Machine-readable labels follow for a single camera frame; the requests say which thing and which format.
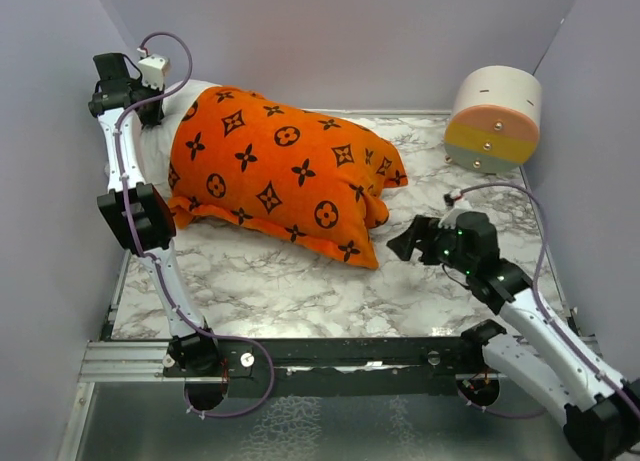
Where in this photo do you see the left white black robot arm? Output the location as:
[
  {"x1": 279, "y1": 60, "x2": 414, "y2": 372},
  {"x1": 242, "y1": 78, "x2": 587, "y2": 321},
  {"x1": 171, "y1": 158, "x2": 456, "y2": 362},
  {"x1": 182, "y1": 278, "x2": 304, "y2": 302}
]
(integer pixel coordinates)
[{"x1": 88, "y1": 53, "x2": 221, "y2": 376}]

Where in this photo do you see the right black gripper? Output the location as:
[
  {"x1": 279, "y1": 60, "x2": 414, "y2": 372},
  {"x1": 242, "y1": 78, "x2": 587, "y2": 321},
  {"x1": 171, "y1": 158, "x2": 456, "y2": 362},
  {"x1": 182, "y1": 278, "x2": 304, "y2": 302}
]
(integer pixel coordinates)
[{"x1": 388, "y1": 213, "x2": 474, "y2": 274}]

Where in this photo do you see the aluminium rail frame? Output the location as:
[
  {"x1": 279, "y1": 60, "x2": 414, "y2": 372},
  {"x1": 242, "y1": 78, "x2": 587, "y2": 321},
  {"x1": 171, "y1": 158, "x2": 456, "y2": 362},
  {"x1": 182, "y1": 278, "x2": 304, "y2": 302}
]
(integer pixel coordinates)
[{"x1": 62, "y1": 115, "x2": 574, "y2": 460}]

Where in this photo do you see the white cylinder with striped face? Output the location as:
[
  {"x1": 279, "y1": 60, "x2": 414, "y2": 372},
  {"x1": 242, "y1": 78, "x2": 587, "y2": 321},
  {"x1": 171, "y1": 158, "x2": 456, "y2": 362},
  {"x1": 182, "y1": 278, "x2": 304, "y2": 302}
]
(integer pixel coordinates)
[{"x1": 443, "y1": 65, "x2": 542, "y2": 174}]

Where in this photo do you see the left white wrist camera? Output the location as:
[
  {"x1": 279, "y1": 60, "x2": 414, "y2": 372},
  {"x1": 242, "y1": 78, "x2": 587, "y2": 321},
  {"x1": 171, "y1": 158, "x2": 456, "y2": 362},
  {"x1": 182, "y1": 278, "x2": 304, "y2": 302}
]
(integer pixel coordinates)
[{"x1": 137, "y1": 54, "x2": 171, "y2": 91}]

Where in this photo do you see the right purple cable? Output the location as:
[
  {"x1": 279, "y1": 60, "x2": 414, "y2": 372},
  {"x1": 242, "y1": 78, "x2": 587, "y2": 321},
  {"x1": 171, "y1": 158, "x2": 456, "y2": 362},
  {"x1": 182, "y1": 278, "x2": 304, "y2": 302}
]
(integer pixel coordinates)
[{"x1": 447, "y1": 181, "x2": 640, "y2": 420}]

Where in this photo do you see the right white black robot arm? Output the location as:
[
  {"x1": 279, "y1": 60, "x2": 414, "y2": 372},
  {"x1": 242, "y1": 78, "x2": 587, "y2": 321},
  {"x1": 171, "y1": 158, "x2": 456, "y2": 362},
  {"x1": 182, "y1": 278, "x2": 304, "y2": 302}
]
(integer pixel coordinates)
[{"x1": 387, "y1": 209, "x2": 639, "y2": 460}]

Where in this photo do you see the orange patterned fleece pillowcase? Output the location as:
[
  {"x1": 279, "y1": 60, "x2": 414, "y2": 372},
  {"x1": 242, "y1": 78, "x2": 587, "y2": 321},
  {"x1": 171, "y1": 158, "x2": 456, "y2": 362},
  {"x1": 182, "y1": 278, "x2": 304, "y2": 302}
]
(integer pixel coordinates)
[{"x1": 168, "y1": 86, "x2": 408, "y2": 269}]

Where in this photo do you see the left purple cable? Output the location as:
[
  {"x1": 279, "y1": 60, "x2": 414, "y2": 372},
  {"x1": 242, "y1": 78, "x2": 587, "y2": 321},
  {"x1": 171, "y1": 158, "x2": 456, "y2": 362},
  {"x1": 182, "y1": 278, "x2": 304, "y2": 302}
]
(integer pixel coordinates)
[{"x1": 113, "y1": 30, "x2": 276, "y2": 420}]

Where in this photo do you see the white pillow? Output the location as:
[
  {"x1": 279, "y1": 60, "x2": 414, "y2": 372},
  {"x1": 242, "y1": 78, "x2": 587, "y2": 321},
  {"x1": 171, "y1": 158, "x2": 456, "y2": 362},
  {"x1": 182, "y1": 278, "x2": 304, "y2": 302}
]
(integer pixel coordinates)
[{"x1": 103, "y1": 78, "x2": 221, "y2": 192}]

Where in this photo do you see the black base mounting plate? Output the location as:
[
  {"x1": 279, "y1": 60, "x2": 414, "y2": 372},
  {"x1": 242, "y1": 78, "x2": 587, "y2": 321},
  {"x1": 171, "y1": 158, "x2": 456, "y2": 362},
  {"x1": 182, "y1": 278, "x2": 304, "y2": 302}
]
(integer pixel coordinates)
[{"x1": 163, "y1": 320, "x2": 506, "y2": 399}]

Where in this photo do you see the purple cable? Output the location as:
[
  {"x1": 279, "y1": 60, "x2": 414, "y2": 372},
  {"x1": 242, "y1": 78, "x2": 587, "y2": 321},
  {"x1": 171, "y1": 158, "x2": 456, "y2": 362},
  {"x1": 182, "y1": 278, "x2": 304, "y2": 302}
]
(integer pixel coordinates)
[
  {"x1": 113, "y1": 30, "x2": 276, "y2": 420},
  {"x1": 447, "y1": 181, "x2": 640, "y2": 420}
]

